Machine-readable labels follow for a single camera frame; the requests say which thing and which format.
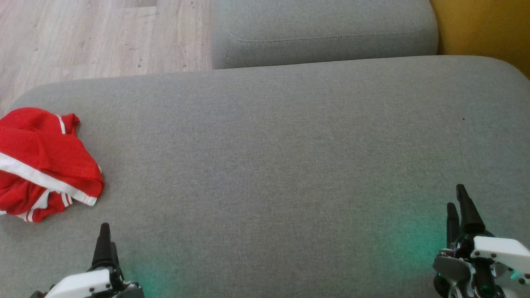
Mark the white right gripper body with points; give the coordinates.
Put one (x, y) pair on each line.
(497, 252)

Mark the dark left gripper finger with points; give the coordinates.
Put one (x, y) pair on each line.
(103, 252)
(117, 267)

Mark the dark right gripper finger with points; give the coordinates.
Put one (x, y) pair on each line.
(470, 215)
(452, 225)

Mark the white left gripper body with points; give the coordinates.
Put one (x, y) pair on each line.
(83, 285)

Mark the red shorts with white stripe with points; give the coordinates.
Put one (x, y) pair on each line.
(45, 153)

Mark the large grey sofa seat cushion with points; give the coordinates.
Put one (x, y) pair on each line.
(265, 165)

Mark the yellow furniture piece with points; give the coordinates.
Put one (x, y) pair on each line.
(488, 29)

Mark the small grey sofa cushion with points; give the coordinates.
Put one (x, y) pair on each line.
(323, 29)

